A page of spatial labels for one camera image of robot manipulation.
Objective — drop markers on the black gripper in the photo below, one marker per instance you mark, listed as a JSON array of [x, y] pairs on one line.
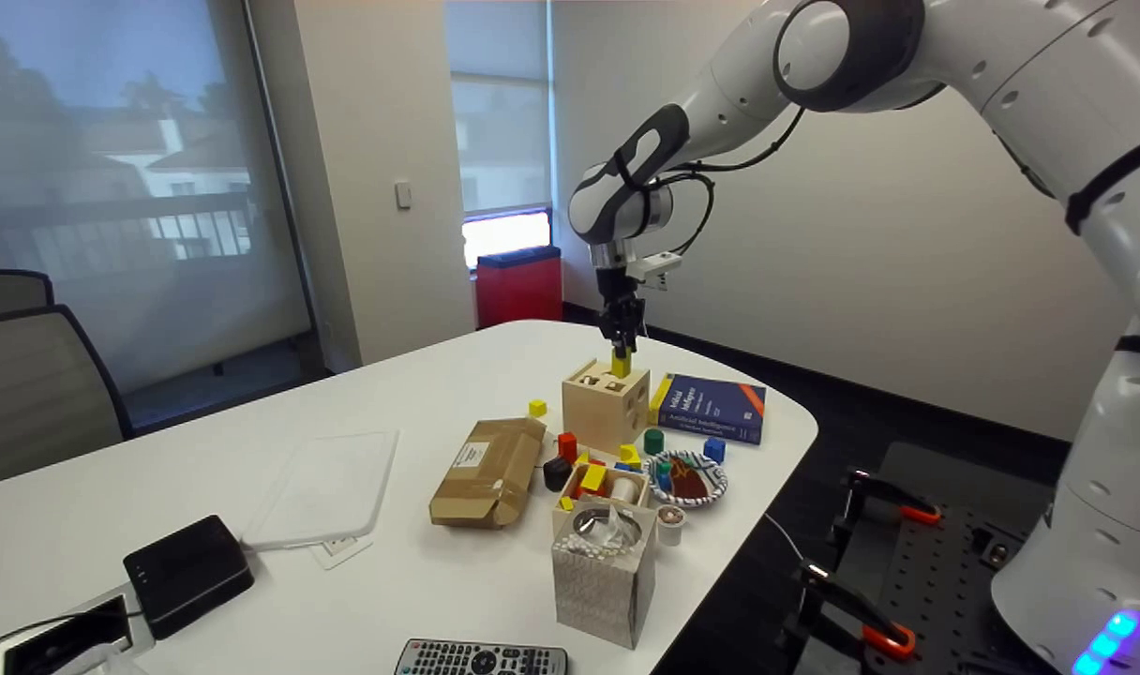
[[621, 303]]

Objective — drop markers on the yellow wooden block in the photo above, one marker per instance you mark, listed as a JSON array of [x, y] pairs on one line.
[[621, 367], [626, 454]]

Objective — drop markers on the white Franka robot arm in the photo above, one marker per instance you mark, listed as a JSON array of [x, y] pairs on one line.
[[1097, 528]]

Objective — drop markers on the wooden shape sorter cube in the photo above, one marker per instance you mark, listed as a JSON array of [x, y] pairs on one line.
[[606, 412]]

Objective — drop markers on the green wooden cylinder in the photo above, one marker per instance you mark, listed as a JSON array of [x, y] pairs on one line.
[[655, 439]]

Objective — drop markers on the small yellow block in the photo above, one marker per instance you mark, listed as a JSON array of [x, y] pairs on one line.
[[536, 406]]

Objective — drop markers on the blue book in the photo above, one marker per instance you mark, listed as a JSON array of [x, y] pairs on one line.
[[712, 406]]

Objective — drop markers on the red bin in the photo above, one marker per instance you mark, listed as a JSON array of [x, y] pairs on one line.
[[517, 287]]

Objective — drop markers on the red wooden cylinder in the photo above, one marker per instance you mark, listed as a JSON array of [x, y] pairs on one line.
[[566, 447]]

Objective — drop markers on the blue wooden block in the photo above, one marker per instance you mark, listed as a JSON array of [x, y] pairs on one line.
[[712, 447]]

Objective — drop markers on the wooden tray with blocks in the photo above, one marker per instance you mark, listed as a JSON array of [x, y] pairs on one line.
[[588, 481]]

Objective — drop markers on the dark wooden cylinder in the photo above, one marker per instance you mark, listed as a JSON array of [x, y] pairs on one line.
[[557, 476]]

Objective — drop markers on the patterned bowl with coloured pieces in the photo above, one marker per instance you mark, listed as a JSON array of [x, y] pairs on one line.
[[683, 481]]

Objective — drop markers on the brown cardboard box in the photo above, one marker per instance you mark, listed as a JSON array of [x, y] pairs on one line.
[[490, 476]]

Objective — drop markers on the small white cylinder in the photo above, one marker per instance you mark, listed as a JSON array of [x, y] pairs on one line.
[[673, 528]]

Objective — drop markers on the black clamp orange tips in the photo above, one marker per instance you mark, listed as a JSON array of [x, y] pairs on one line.
[[851, 613], [890, 494]]

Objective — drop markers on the white paper sheets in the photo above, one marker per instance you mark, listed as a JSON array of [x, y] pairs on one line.
[[327, 488]]

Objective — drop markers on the grey remote control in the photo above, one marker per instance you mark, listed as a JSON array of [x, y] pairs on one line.
[[482, 657]]

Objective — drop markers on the black box device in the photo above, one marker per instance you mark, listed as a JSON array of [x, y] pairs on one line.
[[190, 573]]

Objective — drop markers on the grey office chair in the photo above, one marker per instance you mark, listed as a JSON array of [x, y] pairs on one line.
[[5, 291], [30, 396]]

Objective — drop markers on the black tablet on stand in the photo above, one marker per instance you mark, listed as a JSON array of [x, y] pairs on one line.
[[65, 639]]

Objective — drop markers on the white light switch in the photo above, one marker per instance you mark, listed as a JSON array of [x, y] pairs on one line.
[[403, 192]]

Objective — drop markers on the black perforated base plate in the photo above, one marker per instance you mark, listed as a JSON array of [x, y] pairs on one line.
[[940, 568]]

